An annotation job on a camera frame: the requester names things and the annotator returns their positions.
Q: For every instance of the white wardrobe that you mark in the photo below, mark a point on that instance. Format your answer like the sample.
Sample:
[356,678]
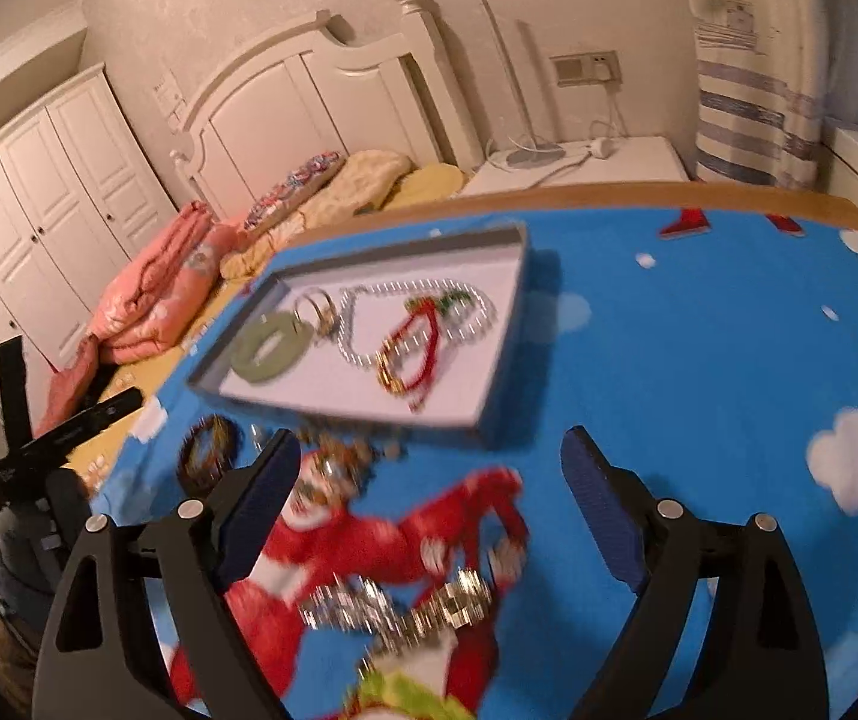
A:
[39,187]

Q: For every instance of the green jade bangle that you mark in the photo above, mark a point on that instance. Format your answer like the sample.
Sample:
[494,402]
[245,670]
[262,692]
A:
[245,360]

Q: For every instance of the cream striped printed curtain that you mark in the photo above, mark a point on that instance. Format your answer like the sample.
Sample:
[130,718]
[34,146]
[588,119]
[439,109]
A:
[744,90]

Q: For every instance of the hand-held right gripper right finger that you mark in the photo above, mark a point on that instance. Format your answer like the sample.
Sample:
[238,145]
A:
[601,517]

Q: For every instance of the gold open bangle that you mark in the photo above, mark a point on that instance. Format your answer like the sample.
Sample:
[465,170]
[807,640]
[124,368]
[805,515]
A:
[328,309]

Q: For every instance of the gold wall socket panel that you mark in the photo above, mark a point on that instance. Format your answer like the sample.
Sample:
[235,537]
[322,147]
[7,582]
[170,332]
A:
[575,69]

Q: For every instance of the small green pendant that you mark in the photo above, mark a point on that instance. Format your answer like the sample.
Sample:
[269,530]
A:
[463,298]

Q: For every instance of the white wall switch panel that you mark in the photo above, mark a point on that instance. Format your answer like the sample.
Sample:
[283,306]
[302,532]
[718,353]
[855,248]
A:
[166,97]

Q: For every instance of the cream shell print pillow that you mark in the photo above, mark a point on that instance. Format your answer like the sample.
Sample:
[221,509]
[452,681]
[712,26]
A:
[358,180]

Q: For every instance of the yellow pillow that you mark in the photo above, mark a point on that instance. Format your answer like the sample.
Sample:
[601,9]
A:
[429,180]

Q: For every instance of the white thin desk lamp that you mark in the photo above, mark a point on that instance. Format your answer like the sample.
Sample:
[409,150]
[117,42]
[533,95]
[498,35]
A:
[526,157]

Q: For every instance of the white power adapter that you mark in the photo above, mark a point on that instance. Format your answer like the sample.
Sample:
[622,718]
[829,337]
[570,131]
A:
[601,148]

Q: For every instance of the red floral patterned pillow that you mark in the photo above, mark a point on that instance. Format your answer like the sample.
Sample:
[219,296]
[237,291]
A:
[294,180]

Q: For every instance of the white nightstand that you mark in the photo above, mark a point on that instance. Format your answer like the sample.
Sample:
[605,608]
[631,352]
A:
[624,165]

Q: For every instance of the white wooden headboard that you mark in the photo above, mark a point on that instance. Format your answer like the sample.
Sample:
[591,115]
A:
[279,105]

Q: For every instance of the blue cartoon printed tablecloth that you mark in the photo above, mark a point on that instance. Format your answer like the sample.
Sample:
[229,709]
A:
[699,330]

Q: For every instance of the grey shallow jewelry tray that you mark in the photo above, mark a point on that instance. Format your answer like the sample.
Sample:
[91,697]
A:
[474,360]

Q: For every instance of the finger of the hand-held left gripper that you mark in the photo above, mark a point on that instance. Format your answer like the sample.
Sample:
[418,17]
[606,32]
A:
[13,390]

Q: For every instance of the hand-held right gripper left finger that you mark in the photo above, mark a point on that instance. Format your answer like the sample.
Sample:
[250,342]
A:
[264,510]

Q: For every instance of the white charger plug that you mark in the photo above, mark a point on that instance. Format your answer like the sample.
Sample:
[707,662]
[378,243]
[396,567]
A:
[609,67]

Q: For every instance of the pink folded quilt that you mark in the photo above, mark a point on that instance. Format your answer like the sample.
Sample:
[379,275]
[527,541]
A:
[151,285]

